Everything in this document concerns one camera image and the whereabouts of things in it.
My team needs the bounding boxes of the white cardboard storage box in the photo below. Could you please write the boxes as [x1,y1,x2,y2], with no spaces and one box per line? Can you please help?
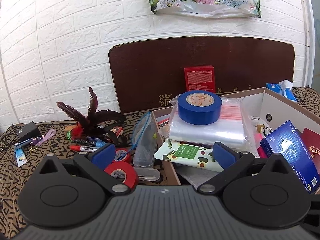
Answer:
[151,87,320,196]

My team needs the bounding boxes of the blue small carton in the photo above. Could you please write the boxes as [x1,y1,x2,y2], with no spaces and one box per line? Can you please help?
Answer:
[260,120,319,193]

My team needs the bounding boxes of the pink masks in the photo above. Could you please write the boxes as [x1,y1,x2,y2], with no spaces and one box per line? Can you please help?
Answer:
[166,97,254,151]

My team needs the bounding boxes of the blue tissue pack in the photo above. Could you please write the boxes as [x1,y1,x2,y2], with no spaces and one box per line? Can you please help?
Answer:
[265,80,297,103]

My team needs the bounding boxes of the black Flash Color marker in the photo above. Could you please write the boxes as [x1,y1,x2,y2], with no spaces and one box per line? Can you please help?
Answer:
[73,139,106,147]

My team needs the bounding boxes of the avocado pattern pouch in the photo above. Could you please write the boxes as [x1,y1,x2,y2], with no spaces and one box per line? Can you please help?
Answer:
[153,139,224,172]

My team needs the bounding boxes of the black cable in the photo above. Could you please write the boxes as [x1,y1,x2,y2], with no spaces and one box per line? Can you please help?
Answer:
[0,123,18,153]

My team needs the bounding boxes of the red tape roll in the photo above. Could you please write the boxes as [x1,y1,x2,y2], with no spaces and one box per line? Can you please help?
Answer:
[104,161,139,189]

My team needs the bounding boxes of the red box against board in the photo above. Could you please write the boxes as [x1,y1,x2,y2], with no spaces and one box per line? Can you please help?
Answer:
[184,65,216,93]

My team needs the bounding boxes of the black cardboard box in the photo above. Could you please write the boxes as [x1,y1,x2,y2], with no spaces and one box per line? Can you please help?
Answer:
[16,121,41,142]

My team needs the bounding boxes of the blue whiteboard marker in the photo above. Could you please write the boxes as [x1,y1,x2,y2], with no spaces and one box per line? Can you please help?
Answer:
[14,136,43,149]

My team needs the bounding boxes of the small brown wooden block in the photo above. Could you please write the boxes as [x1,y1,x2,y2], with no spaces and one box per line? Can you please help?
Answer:
[63,125,76,133]

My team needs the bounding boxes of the clear blue zip pouch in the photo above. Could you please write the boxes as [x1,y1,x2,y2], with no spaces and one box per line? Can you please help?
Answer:
[132,112,157,168]

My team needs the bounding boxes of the blue white cream tube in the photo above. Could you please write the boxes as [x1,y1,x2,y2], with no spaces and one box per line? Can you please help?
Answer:
[15,148,28,167]

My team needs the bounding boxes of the dark red booklet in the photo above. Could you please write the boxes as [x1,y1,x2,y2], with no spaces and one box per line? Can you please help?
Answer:
[302,128,319,161]

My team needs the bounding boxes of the pink highlighter marker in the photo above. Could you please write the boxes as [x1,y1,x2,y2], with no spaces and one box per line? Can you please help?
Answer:
[254,133,268,159]

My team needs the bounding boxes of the purple lanyard strap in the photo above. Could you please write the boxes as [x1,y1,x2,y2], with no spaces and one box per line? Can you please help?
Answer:
[35,128,57,147]

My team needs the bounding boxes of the red feather toy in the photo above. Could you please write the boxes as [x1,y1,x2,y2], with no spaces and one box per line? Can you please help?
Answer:
[56,87,126,146]

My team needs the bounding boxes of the red marker pen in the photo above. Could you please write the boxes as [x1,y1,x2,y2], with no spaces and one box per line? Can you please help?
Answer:
[70,145,99,153]

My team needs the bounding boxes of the blue tape roll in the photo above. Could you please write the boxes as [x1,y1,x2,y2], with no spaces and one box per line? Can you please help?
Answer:
[177,90,222,125]

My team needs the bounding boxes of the dark brown wooden board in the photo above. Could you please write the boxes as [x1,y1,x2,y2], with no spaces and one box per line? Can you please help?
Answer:
[108,36,295,113]

